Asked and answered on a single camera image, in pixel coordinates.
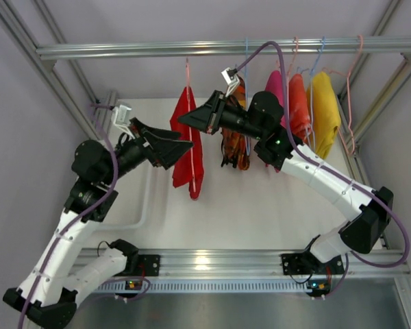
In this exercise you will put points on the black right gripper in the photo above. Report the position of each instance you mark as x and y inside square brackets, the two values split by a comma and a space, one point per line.
[216, 112]

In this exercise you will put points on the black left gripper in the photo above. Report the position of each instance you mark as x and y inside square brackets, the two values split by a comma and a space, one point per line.
[150, 147]

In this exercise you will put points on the pink hanger with red trousers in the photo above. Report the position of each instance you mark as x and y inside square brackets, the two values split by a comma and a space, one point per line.
[188, 75]

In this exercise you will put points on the red trousers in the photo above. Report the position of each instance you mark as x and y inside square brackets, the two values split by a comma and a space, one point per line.
[189, 168]

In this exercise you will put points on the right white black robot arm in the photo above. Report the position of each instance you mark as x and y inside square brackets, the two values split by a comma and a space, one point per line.
[366, 210]

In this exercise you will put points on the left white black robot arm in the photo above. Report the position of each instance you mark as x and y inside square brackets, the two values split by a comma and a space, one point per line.
[50, 295]

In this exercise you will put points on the orange black patterned trousers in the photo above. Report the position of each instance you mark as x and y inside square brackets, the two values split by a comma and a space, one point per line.
[234, 144]

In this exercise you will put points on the blue hanger with patterned trousers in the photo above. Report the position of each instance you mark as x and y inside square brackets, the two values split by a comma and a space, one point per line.
[245, 77]

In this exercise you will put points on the magenta trousers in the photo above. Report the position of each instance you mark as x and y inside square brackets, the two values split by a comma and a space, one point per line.
[275, 86]

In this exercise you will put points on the orange white tie-dye trousers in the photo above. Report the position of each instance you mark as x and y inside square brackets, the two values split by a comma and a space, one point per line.
[299, 116]

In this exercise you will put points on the blue hanger with yellow trousers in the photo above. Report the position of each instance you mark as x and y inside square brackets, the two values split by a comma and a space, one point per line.
[320, 58]

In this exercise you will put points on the yellow trousers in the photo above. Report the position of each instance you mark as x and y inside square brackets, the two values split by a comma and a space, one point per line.
[324, 114]

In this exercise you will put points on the empty pink hanger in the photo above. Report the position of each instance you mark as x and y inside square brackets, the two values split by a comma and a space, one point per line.
[350, 151]

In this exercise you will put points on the white plastic perforated basket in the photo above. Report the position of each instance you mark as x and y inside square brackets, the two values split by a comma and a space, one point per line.
[129, 211]

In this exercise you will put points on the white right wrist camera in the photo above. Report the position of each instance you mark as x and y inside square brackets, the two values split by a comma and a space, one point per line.
[232, 80]

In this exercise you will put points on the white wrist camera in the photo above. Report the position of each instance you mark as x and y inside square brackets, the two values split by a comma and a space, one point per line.
[232, 80]
[120, 116]

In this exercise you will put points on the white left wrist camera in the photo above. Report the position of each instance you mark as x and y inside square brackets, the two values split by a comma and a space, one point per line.
[120, 116]

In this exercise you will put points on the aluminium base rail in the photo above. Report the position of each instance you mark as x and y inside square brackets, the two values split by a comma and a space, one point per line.
[254, 263]

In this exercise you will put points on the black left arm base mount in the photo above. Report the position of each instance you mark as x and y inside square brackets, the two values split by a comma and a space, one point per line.
[147, 265]

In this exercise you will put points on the grey slotted cable duct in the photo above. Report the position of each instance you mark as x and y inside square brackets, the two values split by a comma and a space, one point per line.
[210, 286]

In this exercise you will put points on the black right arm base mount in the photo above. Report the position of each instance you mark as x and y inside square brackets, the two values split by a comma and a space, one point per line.
[294, 264]

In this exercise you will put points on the aluminium frame post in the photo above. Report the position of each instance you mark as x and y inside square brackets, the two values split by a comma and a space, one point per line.
[15, 27]

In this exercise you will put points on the aluminium hanging rail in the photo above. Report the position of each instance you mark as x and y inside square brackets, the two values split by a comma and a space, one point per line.
[368, 44]

